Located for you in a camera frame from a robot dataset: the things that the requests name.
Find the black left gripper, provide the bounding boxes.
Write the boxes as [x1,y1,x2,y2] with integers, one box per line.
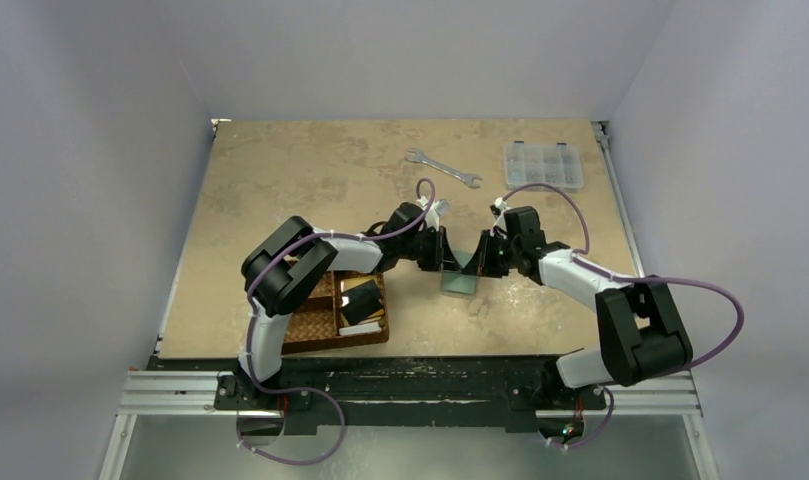
[398,226,461,273]

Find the teal leather card holder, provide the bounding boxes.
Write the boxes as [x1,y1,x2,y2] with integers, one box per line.
[440,250,478,296]

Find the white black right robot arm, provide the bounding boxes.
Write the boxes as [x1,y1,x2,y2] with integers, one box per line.
[463,203,693,407]

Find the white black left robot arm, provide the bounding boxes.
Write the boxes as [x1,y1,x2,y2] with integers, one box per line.
[239,196,449,409]

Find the black card in basket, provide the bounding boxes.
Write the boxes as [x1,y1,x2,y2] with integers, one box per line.
[341,277,384,326]

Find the stack of cards in basket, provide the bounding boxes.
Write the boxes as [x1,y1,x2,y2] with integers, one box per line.
[338,319,382,336]

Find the brown woven divided basket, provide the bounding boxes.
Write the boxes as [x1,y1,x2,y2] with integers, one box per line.
[281,271,390,355]

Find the silver open-end wrench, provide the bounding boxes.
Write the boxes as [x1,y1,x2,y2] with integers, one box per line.
[405,148,482,189]

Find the clear plastic organizer box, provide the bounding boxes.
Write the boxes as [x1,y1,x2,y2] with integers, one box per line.
[503,141,585,192]

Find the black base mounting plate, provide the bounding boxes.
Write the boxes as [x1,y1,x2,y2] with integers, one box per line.
[147,355,609,435]

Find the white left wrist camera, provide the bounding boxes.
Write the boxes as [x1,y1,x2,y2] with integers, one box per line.
[418,197,450,230]

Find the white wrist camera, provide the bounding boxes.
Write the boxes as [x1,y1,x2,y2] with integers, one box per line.
[489,197,511,220]
[418,197,450,230]

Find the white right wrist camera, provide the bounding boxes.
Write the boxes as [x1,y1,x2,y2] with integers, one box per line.
[489,197,511,220]

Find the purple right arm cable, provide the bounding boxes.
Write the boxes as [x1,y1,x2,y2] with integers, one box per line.
[499,182,746,452]

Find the aluminium frame rail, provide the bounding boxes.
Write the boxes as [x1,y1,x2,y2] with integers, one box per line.
[99,371,283,479]

